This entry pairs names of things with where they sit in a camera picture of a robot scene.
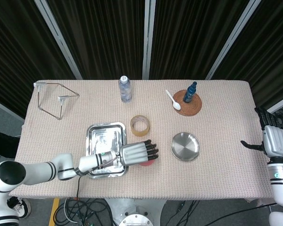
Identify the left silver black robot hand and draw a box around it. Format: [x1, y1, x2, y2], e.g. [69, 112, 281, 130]
[119, 139, 160, 167]

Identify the white partition post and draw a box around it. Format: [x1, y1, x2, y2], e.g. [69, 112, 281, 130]
[265, 94, 283, 114]
[34, 0, 83, 80]
[205, 0, 262, 80]
[142, 0, 156, 80]

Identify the white plastic spoon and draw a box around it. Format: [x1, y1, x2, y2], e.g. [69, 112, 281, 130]
[165, 89, 182, 111]

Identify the rectangular steel tray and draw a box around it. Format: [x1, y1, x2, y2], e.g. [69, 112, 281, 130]
[86, 121, 129, 179]

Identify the blue spray bottle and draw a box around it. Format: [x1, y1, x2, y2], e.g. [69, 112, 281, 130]
[183, 81, 198, 103]

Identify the beige waffle tablecloth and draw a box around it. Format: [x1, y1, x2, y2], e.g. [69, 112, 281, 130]
[9, 79, 281, 203]

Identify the clear plastic water bottle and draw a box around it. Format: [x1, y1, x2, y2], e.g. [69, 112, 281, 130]
[118, 75, 133, 103]

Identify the black white sneaker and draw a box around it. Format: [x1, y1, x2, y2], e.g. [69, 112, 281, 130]
[7, 197, 31, 218]

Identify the round steel plate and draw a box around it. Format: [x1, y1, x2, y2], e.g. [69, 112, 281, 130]
[171, 132, 201, 161]

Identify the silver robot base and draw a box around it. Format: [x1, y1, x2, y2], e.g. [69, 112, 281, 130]
[105, 197, 167, 226]

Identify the round woven brown coaster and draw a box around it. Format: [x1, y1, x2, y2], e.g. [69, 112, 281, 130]
[173, 89, 203, 117]

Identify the dark pleated curtain panel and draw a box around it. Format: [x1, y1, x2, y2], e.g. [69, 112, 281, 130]
[0, 0, 76, 118]
[150, 0, 253, 80]
[214, 0, 283, 113]
[47, 0, 147, 80]

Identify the yellow clear tape roll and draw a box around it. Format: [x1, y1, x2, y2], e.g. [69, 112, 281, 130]
[130, 114, 151, 137]

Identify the metal wire stand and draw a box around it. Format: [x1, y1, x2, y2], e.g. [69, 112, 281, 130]
[33, 82, 80, 121]

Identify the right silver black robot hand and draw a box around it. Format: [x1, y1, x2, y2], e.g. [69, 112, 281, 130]
[240, 107, 283, 158]

